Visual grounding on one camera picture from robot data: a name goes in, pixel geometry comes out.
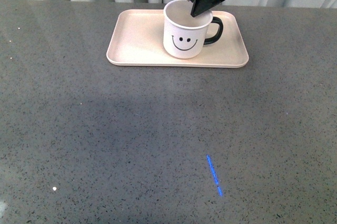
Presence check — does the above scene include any white smiley mug black handle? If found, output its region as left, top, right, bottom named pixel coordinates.
left=163, top=0, right=223, bottom=59

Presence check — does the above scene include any cream rectangular tray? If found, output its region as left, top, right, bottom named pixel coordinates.
left=106, top=9, right=249, bottom=68

